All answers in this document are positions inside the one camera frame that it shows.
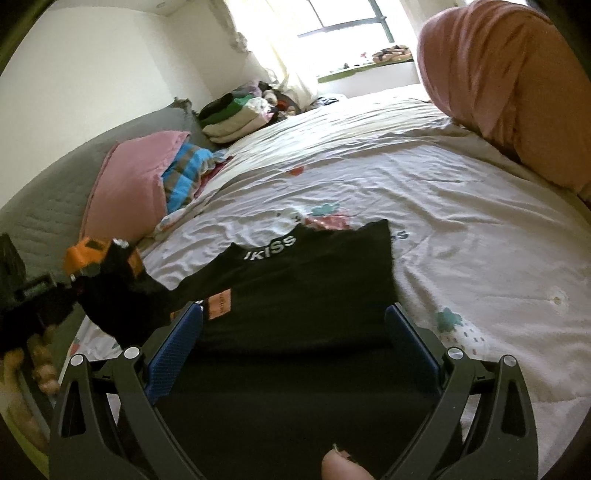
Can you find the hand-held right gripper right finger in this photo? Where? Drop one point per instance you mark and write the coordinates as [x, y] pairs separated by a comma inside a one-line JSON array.
[[411, 346]]

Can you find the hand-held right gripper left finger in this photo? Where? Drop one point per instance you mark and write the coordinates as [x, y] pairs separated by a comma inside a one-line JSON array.
[[175, 355]]

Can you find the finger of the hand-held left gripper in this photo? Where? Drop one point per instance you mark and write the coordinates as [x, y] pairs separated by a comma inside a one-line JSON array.
[[81, 258]]

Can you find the black garment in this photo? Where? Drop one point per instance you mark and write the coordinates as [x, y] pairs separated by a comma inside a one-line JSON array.
[[300, 286]]

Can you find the heap of mixed clothes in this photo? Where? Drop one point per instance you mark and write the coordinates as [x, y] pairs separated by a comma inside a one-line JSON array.
[[279, 99]]

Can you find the person's left hand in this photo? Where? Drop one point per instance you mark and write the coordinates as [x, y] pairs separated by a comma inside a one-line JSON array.
[[44, 364]]

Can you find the person's right hand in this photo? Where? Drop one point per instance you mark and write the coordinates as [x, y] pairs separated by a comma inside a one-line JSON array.
[[344, 467]]

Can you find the grey quilted headboard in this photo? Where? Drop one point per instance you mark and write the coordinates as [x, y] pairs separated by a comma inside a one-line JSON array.
[[55, 184]]

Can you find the pink pillow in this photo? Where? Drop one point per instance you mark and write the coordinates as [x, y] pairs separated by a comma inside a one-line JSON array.
[[129, 184]]

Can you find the blue brown striped cloth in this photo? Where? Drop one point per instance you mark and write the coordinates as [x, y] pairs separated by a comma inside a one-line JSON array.
[[184, 170]]

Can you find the white printed quilt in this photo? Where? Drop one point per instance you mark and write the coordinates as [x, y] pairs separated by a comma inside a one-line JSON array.
[[415, 184]]

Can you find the green window sill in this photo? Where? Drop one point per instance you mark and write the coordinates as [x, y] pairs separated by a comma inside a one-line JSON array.
[[364, 71]]

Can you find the white curtain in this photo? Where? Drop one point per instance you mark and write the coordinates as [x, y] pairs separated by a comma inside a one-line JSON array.
[[272, 46]]

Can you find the rolled pink duvet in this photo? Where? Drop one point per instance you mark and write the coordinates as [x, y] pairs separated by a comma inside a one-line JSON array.
[[498, 69]]

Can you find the plush toys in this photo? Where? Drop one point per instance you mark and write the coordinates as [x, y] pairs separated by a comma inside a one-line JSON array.
[[391, 54]]

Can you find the window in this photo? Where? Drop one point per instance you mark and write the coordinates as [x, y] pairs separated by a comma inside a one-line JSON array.
[[346, 18]]

